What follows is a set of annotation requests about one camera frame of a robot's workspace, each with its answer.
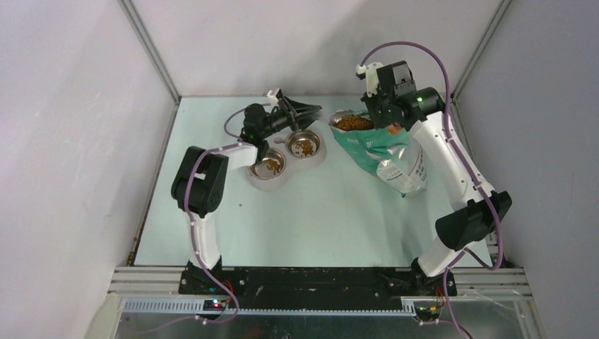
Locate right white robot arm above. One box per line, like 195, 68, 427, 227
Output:
356, 61, 512, 295

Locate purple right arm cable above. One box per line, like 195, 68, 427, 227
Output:
359, 41, 505, 339

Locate left controller board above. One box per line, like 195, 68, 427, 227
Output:
202, 299, 228, 311

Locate steel bowl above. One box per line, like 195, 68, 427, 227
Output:
285, 130, 322, 159
249, 148, 285, 180

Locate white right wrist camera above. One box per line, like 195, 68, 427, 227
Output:
355, 62, 384, 97

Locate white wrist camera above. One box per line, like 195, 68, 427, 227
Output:
266, 88, 284, 107
355, 62, 384, 97

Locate right controller board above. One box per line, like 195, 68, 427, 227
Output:
415, 306, 443, 326

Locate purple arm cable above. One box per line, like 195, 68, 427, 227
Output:
183, 103, 273, 326
359, 41, 505, 339

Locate controller board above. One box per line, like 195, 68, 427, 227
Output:
415, 306, 443, 326
202, 299, 228, 311

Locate brown kibble in left bowl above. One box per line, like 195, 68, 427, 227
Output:
264, 159, 283, 175

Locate aluminium frame rail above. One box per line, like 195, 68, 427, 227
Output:
109, 266, 534, 316

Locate brown kibble in right bowl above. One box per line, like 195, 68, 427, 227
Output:
292, 140, 315, 157

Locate brown kibble inside bag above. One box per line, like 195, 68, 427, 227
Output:
334, 114, 374, 131

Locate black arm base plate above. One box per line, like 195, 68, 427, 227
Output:
178, 263, 457, 311

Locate teal pet food bag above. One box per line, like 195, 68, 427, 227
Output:
328, 110, 427, 196

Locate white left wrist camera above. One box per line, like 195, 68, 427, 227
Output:
266, 88, 284, 107

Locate brown kibble in bowl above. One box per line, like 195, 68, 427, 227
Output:
292, 140, 315, 157
264, 159, 283, 175

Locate grey double bowl stand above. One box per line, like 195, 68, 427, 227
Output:
248, 129, 327, 191

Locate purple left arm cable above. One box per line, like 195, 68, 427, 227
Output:
183, 103, 273, 326

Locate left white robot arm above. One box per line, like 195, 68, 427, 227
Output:
170, 90, 322, 295

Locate left steel bowl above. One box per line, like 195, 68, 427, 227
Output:
249, 148, 285, 180

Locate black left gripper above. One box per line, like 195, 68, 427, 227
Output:
259, 96, 322, 139

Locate right steel bowl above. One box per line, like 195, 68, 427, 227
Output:
285, 130, 322, 159

